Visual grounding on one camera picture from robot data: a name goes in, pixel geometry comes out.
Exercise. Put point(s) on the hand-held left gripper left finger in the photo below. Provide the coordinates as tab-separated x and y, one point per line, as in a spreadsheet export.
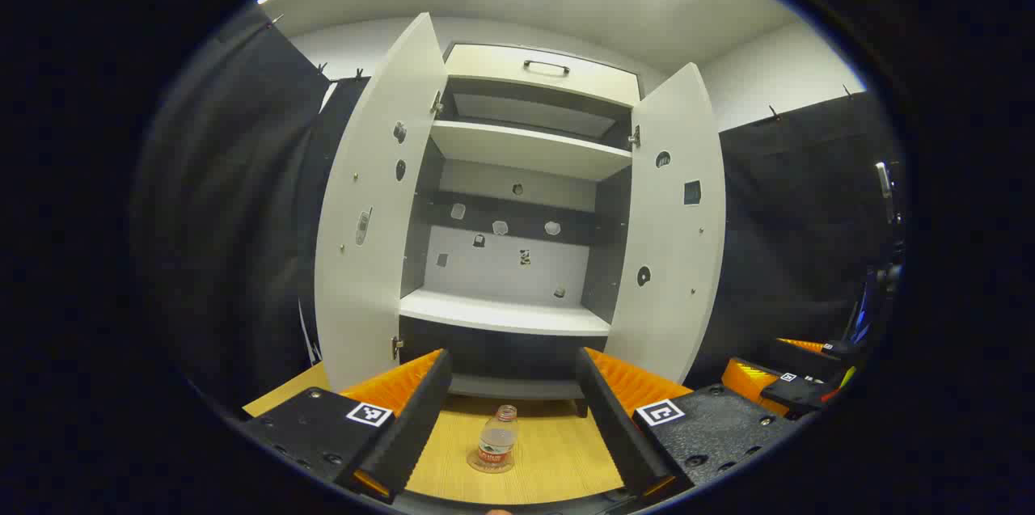
404	434

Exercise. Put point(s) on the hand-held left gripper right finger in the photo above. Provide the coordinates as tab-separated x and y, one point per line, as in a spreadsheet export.
618	426

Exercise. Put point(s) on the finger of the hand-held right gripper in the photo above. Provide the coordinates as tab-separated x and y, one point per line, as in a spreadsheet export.
796	395
841	350

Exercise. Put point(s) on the clear plastic water bottle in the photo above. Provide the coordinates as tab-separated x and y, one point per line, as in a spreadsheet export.
495	442

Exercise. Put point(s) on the white cabinet door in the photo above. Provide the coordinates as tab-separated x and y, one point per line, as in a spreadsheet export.
364	313
671	321

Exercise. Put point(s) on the round brown coaster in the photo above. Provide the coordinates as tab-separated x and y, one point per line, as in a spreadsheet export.
471	464

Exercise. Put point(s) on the white cabinet shelf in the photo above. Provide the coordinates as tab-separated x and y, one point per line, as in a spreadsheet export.
517	147
501	313

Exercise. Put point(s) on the white cabinet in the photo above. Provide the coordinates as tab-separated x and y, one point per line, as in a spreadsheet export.
509	272

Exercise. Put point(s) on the black backdrop cloth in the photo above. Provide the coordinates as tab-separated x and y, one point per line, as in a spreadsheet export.
234	216

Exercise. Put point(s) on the white cabinet drawer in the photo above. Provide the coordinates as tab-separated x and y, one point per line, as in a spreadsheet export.
501	66

